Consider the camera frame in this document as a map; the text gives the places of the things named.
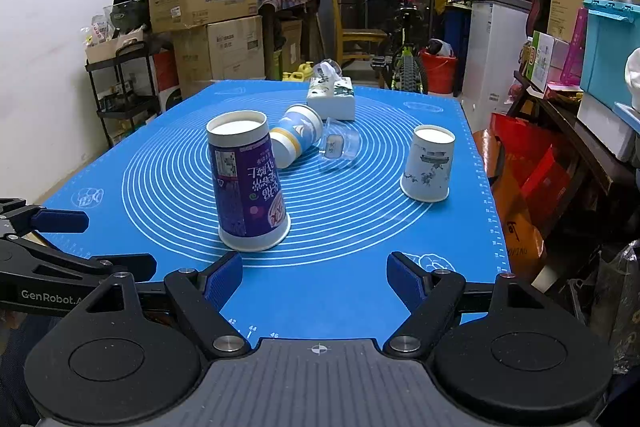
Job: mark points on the white chest freezer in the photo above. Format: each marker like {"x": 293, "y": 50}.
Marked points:
{"x": 492, "y": 57}

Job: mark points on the light blue storage bin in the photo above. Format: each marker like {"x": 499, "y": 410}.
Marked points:
{"x": 607, "y": 52}

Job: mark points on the white flat box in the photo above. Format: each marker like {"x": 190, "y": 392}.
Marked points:
{"x": 607, "y": 127}

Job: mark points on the black wheeled shelf cart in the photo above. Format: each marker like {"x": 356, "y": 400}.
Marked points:
{"x": 127, "y": 102}

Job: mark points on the blue and white paper cup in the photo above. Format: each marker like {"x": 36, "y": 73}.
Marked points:
{"x": 296, "y": 134}

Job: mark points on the red paper bag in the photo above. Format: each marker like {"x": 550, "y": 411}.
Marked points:
{"x": 537, "y": 167}

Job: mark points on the clear crumpled plastic bag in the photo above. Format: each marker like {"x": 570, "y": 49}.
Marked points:
{"x": 620, "y": 302}

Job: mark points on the dark wooden side table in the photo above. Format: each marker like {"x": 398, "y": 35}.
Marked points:
{"x": 295, "y": 4}

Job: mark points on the clear plastic cup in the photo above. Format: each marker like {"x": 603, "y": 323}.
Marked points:
{"x": 340, "y": 144}

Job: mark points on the green and white carton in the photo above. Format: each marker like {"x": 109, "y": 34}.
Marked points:
{"x": 545, "y": 59}

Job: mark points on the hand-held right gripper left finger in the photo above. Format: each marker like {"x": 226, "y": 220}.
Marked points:
{"x": 226, "y": 278}

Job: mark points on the person's dark trouser leg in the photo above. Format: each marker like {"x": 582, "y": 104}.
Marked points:
{"x": 15, "y": 357}

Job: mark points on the white floral paper cup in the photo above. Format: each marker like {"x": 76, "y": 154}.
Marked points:
{"x": 426, "y": 164}

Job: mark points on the plain brown cardboard box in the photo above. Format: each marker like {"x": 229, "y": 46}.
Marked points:
{"x": 235, "y": 49}

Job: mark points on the red plastic bucket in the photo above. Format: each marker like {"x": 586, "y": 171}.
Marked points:
{"x": 440, "y": 72}

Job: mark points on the cardboard box with green print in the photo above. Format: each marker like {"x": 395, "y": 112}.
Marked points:
{"x": 192, "y": 62}

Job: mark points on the black helmet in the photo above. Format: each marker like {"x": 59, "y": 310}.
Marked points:
{"x": 127, "y": 12}

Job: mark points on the white patterned tissue box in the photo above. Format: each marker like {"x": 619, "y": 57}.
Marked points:
{"x": 331, "y": 99}

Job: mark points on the yellow plastic jug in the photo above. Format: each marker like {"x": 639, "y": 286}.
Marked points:
{"x": 299, "y": 73}

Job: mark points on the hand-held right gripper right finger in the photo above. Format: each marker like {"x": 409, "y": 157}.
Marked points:
{"x": 402, "y": 278}

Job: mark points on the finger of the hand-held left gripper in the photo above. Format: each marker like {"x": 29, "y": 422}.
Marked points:
{"x": 125, "y": 264}
{"x": 60, "y": 221}

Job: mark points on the blue silicone baking mat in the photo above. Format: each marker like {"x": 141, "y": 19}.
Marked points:
{"x": 350, "y": 227}

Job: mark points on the wooden chair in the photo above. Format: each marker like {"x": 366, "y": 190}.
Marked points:
{"x": 352, "y": 38}

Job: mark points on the black and green bicycle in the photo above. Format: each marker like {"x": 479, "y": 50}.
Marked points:
{"x": 407, "y": 62}

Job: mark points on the small cardboard box under table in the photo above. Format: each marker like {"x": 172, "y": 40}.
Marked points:
{"x": 290, "y": 47}

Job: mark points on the purple paper cup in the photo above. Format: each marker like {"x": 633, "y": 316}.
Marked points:
{"x": 247, "y": 187}

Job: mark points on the orange paper bag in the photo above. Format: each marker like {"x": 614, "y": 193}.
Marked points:
{"x": 515, "y": 227}

